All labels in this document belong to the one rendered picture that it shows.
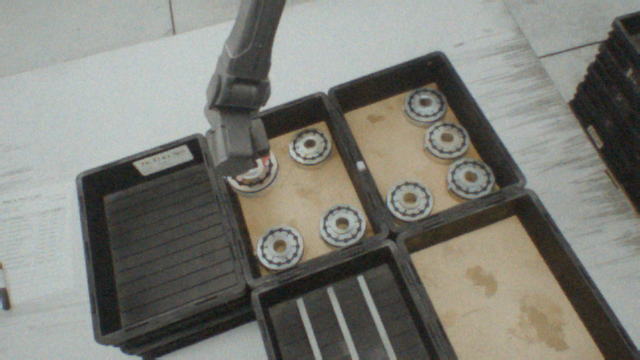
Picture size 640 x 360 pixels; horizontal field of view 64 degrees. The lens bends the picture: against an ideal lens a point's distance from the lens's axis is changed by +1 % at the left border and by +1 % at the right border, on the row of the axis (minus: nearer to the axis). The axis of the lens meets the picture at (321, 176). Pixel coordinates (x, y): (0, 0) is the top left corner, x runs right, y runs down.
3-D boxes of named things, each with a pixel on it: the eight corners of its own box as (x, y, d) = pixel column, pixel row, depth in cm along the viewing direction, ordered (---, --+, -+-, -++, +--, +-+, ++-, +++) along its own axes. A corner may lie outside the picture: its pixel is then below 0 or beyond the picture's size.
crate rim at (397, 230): (325, 95, 120) (324, 88, 118) (441, 55, 123) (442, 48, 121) (392, 240, 101) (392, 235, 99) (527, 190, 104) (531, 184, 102)
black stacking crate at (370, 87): (329, 118, 129) (326, 90, 119) (436, 81, 131) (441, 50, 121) (391, 255, 110) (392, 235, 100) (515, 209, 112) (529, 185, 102)
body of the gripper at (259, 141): (272, 151, 89) (263, 130, 83) (217, 170, 89) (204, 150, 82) (262, 122, 92) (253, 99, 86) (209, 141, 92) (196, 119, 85)
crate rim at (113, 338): (79, 178, 116) (74, 173, 114) (205, 136, 118) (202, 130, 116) (100, 349, 96) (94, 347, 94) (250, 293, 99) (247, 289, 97)
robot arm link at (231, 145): (269, 74, 78) (214, 67, 74) (283, 136, 73) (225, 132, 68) (245, 119, 87) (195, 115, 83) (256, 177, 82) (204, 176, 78)
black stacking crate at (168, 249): (100, 197, 124) (76, 175, 114) (216, 157, 126) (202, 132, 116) (123, 356, 105) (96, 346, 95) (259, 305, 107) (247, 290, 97)
